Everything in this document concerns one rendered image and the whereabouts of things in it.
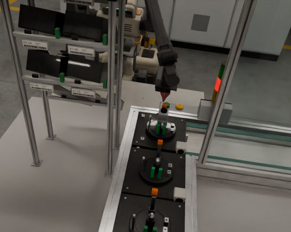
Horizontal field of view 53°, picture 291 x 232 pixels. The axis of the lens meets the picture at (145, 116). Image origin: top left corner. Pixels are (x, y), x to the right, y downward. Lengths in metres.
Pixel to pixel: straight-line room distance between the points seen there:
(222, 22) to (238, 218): 3.36
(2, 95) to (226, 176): 2.60
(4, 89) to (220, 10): 2.85
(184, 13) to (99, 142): 3.07
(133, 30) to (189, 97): 0.55
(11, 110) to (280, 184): 2.53
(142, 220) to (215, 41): 3.63
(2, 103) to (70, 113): 1.72
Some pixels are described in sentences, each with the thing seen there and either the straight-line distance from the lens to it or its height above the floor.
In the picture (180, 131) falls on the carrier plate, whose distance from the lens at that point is 1.40.
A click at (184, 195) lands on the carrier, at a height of 0.99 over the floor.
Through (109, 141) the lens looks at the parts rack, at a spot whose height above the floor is 1.06.
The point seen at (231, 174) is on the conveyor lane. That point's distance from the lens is 1.35.
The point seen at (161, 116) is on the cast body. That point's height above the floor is 1.07.
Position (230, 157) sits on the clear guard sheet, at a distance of 1.29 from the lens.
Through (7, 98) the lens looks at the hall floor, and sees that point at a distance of 3.35.
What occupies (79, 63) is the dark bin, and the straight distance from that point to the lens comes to 1.08.
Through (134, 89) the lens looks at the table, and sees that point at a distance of 1.84.
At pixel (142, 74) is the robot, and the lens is 2.21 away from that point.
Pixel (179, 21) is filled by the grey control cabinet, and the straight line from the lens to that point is 4.31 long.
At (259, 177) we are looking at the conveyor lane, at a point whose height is 0.93.
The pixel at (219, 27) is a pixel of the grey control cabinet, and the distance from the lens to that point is 4.36.
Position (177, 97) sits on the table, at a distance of 1.82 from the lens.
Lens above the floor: 1.88
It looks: 39 degrees down
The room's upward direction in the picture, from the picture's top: 7 degrees clockwise
